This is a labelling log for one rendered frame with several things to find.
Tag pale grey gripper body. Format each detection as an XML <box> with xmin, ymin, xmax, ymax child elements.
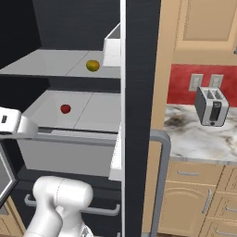
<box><xmin>16</xmin><ymin>116</ymin><xmax>40</xmax><ymax>139</ymax></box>

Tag red tomato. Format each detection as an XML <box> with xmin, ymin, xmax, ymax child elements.
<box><xmin>59</xmin><ymin>104</ymin><xmax>72</xmax><ymax>115</ymax></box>

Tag grey fridge crisper drawer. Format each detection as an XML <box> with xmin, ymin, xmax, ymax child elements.
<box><xmin>16</xmin><ymin>129</ymin><xmax>120</xmax><ymax>179</ymax></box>

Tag grey fridge shelf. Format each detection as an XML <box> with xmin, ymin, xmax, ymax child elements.
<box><xmin>0</xmin><ymin>48</ymin><xmax>122</xmax><ymax>80</ymax></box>
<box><xmin>20</xmin><ymin>89</ymin><xmax>122</xmax><ymax>134</ymax></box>

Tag yellow-green orange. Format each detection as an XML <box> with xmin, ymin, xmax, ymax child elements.
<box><xmin>85</xmin><ymin>59</ymin><xmax>101</xmax><ymax>73</ymax></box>

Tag white fridge door bin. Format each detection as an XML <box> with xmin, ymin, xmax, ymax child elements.
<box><xmin>102</xmin><ymin>22</ymin><xmax>122</xmax><ymax>69</ymax></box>

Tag black fridge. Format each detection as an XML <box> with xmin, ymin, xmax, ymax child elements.
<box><xmin>0</xmin><ymin>0</ymin><xmax>172</xmax><ymax>237</ymax></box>

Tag black fridge door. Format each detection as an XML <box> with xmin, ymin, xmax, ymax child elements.
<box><xmin>119</xmin><ymin>0</ymin><xmax>172</xmax><ymax>237</ymax></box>

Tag tan base cupboard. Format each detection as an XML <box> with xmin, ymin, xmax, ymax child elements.
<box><xmin>0</xmin><ymin>195</ymin><xmax>27</xmax><ymax>237</ymax></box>

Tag tan base cupboard door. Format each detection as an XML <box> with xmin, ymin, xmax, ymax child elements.
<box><xmin>157</xmin><ymin>181</ymin><xmax>222</xmax><ymax>237</ymax></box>

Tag silver toaster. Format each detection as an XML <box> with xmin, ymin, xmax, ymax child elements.
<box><xmin>193</xmin><ymin>86</ymin><xmax>231</xmax><ymax>128</ymax></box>

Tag tan drawer front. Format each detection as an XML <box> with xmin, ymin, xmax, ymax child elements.
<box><xmin>166</xmin><ymin>160</ymin><xmax>225</xmax><ymax>187</ymax></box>
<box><xmin>199</xmin><ymin>218</ymin><xmax>237</xmax><ymax>237</ymax></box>
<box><xmin>206</xmin><ymin>192</ymin><xmax>237</xmax><ymax>220</ymax></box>
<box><xmin>223</xmin><ymin>166</ymin><xmax>237</xmax><ymax>193</ymax></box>

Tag grey freezer drawer handle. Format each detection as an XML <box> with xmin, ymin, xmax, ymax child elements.
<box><xmin>23</xmin><ymin>193</ymin><xmax>121</xmax><ymax>218</ymax></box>

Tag grey fridge door handle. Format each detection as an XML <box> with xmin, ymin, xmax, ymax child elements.
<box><xmin>149</xmin><ymin>129</ymin><xmax>172</xmax><ymax>237</ymax></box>

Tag grey wall outlet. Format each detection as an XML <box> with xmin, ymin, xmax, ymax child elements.
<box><xmin>188</xmin><ymin>73</ymin><xmax>205</xmax><ymax>93</ymax></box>
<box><xmin>208</xmin><ymin>73</ymin><xmax>225</xmax><ymax>89</ymax></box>

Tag grey cupboard door handle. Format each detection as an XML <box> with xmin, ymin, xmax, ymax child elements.
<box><xmin>201</xmin><ymin>189</ymin><xmax>213</xmax><ymax>215</ymax></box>

